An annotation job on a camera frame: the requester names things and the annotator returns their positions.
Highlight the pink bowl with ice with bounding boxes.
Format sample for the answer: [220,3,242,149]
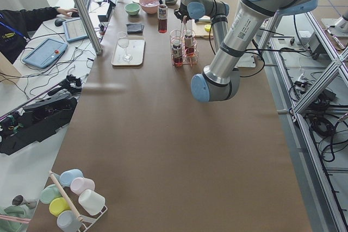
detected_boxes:
[139,0,160,15]

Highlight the blue plastic cup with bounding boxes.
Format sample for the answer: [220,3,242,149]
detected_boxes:
[59,168,84,187]

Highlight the steel muddler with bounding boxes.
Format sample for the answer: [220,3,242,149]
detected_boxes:
[195,19,210,23]

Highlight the black foam case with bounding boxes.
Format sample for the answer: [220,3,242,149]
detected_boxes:
[1,94,77,155]

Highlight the copper wire bottle basket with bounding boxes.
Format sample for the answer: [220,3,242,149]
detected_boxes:
[170,24,198,67]

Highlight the dark grey folded cloth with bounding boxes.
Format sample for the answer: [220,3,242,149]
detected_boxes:
[126,23,144,34]

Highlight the white plastic cup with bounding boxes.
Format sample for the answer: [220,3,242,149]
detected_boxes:
[78,189,105,216]

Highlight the yellow plastic cup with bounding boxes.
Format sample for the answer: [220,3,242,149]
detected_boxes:
[48,197,71,217]

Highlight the green bowl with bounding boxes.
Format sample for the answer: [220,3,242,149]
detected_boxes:
[125,3,140,16]

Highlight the pink plastic cup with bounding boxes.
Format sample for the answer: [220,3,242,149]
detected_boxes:
[70,177,95,195]

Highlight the black computer mouse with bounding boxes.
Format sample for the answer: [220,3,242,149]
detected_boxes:
[54,18,66,27]

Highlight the tea bottle white cap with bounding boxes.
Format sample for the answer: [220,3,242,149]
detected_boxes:
[158,4,167,33]

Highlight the grey plastic cup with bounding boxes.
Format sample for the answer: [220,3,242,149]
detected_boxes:
[57,210,82,232]

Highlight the white cup rack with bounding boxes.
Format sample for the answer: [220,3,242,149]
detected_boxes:
[48,171,108,231]

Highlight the person's hand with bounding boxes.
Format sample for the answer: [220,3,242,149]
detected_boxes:
[56,7,78,17]

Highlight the green plastic cup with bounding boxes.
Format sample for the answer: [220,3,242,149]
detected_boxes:
[40,184,62,204]

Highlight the clear wine glass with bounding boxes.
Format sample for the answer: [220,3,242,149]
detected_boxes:
[117,32,133,62]

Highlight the blue teach pendant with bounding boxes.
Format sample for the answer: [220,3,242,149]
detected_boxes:
[63,18,88,43]
[22,38,68,69]

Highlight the metal ice scoop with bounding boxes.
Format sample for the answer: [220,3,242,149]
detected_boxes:
[165,0,178,5]

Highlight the aluminium frame post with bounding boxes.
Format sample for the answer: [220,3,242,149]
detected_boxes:
[73,0,103,55]

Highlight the cream serving tray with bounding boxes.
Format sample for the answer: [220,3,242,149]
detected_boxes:
[111,36,145,67]

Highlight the person in black jacket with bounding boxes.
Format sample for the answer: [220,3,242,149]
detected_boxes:
[1,7,59,63]

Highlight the half lemon slice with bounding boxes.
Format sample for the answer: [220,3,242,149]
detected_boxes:
[204,24,211,32]

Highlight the wooden cutting board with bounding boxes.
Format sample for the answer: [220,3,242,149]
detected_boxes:
[192,21,213,39]

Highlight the white pillar mount base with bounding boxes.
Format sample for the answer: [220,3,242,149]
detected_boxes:
[236,53,256,68]

